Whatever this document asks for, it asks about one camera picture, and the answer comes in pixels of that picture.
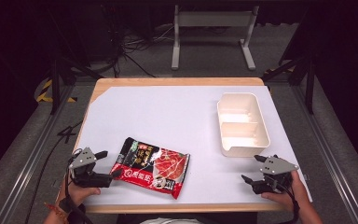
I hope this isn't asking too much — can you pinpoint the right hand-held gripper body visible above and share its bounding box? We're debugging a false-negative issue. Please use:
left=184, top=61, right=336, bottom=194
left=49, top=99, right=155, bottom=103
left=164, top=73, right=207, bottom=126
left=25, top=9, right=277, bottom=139
left=251, top=154, right=300, bottom=196

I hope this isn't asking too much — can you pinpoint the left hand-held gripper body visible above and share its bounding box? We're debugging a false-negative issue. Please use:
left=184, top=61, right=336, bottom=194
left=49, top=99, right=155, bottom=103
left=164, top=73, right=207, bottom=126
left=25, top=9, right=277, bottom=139
left=68, top=147, right=113, bottom=189

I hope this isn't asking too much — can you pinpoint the red and black food packet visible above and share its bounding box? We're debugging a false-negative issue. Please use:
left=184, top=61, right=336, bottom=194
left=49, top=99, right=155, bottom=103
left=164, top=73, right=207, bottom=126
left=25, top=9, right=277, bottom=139
left=109, top=136, right=191, bottom=201

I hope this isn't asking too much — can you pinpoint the person's right hand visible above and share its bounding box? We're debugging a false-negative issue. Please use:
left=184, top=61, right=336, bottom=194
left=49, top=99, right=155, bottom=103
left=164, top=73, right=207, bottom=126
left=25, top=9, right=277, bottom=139
left=260, top=171, right=310, bottom=213

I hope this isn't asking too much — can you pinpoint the person's left hand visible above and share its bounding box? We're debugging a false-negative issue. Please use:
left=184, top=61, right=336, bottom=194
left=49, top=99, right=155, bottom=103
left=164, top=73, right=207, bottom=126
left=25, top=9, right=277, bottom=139
left=58, top=177, right=103, bottom=206

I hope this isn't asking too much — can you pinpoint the cream plastic divided container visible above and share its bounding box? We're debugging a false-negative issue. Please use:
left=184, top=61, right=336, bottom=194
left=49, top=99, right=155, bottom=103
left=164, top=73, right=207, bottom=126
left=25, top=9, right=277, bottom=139
left=215, top=91, right=271, bottom=159

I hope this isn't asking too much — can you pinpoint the black wristband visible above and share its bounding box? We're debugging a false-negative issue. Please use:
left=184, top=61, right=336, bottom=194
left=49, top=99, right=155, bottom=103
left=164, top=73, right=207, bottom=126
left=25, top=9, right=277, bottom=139
left=58, top=196, right=88, bottom=224

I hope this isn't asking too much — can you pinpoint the yellow and black hazard tape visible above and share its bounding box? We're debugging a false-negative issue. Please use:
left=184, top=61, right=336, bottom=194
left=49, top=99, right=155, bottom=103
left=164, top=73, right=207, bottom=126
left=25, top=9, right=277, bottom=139
left=35, top=78, right=77, bottom=104

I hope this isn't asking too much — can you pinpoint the black metal stand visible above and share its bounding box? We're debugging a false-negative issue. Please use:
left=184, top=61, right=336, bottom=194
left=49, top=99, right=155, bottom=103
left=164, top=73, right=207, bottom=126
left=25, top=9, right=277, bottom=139
left=48, top=50, right=104, bottom=116
left=261, top=55, right=317, bottom=115

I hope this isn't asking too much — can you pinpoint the white table sheet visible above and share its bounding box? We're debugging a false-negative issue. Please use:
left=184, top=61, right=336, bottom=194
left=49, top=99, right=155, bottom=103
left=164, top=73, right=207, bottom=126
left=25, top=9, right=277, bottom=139
left=74, top=85, right=313, bottom=206

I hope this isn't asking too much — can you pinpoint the white metal stand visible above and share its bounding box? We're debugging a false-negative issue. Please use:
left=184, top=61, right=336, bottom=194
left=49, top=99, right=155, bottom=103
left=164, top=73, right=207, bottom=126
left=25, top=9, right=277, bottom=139
left=171, top=4, right=260, bottom=71

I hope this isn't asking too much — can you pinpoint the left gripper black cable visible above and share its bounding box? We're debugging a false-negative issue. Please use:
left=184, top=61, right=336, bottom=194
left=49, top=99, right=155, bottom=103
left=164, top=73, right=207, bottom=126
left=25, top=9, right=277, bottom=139
left=63, top=148, right=84, bottom=200

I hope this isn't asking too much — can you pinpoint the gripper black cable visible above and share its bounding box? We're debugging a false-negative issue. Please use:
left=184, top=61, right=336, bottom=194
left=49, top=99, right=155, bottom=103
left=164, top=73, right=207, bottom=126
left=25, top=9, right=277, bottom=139
left=278, top=181, right=301, bottom=224
left=63, top=148, right=84, bottom=200

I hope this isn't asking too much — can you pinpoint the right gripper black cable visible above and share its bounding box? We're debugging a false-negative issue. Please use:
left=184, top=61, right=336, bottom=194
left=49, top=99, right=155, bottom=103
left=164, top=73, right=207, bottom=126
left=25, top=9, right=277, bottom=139
left=278, top=181, right=301, bottom=224

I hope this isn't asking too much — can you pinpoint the long black floor cable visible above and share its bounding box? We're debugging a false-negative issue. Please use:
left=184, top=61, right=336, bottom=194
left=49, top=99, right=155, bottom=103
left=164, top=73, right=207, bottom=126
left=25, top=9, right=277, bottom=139
left=24, top=120, right=84, bottom=224

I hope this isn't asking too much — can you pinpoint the aluminium floor rail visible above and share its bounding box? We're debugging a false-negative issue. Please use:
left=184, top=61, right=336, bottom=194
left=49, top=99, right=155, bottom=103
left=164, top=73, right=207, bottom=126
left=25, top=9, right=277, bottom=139
left=0, top=83, right=76, bottom=224
left=292, top=83, right=358, bottom=224

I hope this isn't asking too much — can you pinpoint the orange bracelet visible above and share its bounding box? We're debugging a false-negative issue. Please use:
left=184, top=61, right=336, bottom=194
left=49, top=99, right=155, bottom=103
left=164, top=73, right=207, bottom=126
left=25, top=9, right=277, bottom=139
left=43, top=202, right=70, bottom=222

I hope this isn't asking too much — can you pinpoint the bundle of black floor cables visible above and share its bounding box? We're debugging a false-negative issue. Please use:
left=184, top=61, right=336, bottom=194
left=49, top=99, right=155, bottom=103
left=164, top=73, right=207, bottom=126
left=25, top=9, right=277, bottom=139
left=103, top=4, right=176, bottom=78

